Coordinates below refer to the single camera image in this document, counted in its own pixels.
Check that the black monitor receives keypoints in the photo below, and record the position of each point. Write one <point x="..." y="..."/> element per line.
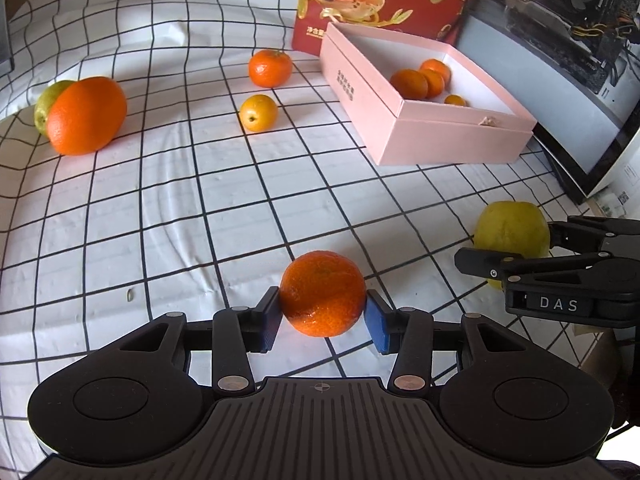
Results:
<point x="5" y="50"/>

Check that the white black-checked tablecloth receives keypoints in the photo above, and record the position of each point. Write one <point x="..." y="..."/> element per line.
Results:
<point x="175" y="210"/>

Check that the small yellow-orange citrus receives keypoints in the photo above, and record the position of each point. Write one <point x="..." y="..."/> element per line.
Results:
<point x="258" y="113"/>

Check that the computer case with glass panel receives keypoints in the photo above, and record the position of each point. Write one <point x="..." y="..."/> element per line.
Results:
<point x="550" y="85"/>

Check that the large orange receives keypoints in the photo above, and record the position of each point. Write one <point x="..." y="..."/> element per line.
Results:
<point x="87" y="115"/>

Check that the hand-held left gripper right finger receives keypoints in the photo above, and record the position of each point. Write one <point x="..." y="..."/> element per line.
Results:
<point x="377" y="325"/>

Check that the white printed carton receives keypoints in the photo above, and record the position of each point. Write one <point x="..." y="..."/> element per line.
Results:
<point x="620" y="195"/>

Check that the small yellow-green guava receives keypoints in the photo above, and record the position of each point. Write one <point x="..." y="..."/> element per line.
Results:
<point x="45" y="107"/>

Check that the large yellow-green guava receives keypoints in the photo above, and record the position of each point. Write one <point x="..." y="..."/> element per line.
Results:
<point x="510" y="230"/>

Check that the pink cardboard box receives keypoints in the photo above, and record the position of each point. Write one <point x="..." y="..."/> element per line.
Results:
<point x="450" y="140"/>

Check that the small orange mandarin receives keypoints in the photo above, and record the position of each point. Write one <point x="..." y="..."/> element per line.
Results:
<point x="455" y="100"/>

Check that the red snack bag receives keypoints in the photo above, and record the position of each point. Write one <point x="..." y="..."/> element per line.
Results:
<point x="415" y="5"/>

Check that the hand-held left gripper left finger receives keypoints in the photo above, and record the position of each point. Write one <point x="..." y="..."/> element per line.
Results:
<point x="267" y="325"/>

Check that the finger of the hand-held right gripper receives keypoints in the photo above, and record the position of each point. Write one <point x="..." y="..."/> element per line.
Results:
<point x="595" y="232"/>
<point x="540" y="267"/>

